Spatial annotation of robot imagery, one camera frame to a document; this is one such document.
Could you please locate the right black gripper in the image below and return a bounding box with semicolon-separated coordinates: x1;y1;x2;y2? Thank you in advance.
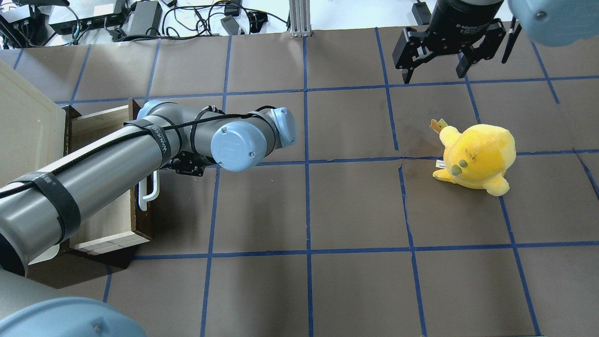
392;0;506;84

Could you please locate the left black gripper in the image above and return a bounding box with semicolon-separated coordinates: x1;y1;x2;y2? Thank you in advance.
167;152;207;177

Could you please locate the white drawer handle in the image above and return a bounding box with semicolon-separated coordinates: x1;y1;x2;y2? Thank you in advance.
137;170;160;212

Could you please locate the dark wooden drawer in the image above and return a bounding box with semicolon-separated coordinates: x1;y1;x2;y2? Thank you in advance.
28;98;155;289

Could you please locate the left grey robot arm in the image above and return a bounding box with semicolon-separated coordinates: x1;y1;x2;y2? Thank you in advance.
0;100;298;277

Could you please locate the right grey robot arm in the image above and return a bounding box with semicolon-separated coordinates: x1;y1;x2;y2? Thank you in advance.
392;0;598;84

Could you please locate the yellow plush dinosaur toy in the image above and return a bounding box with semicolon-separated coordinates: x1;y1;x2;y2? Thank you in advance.
429;119;517;197

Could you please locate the black power brick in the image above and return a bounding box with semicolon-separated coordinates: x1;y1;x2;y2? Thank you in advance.
127;0;162;36

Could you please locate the cream plastic storage box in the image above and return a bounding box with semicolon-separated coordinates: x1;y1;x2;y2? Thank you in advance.
0;61;67;186

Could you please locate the aluminium frame post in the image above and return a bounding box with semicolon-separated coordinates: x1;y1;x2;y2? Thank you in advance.
289;0;313;37

